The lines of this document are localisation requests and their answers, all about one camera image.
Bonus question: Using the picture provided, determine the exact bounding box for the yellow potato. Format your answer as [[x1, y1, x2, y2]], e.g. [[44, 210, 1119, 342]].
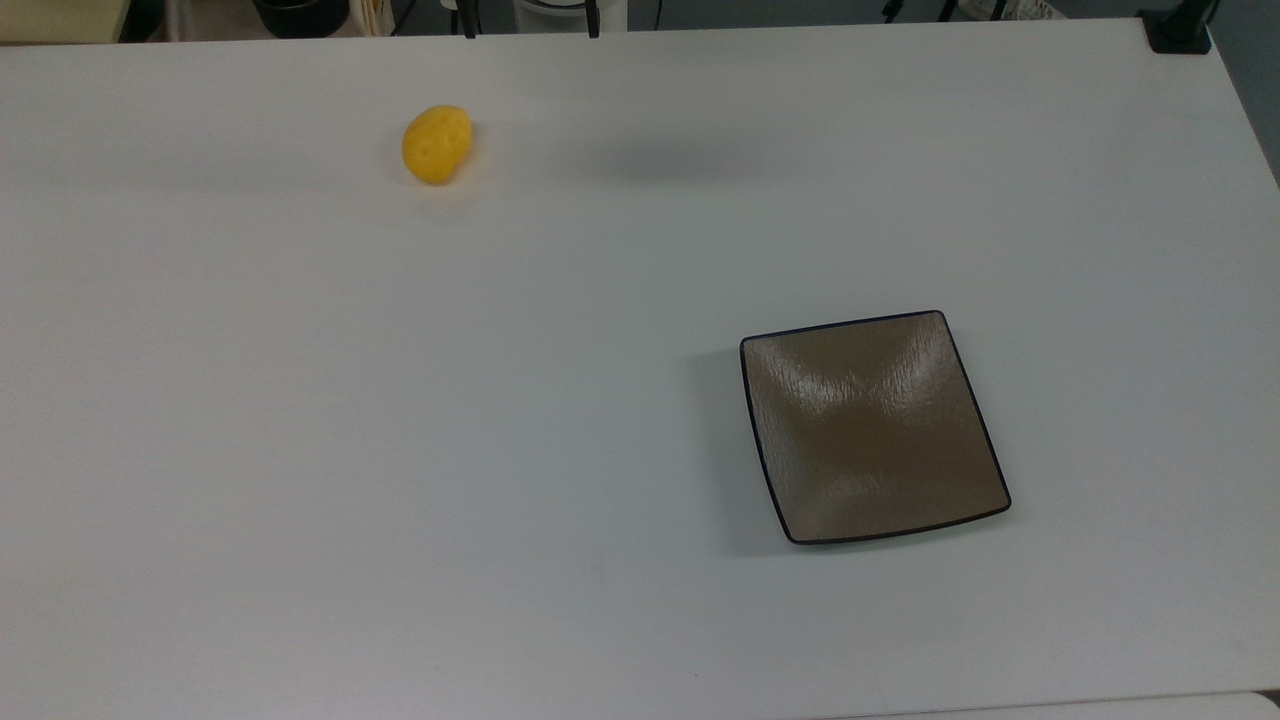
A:
[[402, 105, 473, 187]]

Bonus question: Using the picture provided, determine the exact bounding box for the brown square ceramic plate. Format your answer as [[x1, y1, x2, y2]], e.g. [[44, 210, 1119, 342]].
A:
[[740, 310, 1012, 546]]

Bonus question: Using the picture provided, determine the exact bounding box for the black round pot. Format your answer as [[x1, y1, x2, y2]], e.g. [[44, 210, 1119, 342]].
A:
[[252, 0, 351, 40]]

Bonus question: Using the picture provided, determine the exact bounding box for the beige box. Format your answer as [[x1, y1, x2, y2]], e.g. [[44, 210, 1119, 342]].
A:
[[0, 0, 133, 44]]

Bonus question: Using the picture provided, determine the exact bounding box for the patterned white bag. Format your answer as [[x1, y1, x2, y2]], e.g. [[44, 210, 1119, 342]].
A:
[[958, 0, 1069, 23]]

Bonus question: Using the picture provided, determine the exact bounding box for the black table clamp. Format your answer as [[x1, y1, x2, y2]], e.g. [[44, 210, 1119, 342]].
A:
[[1138, 0, 1219, 55]]

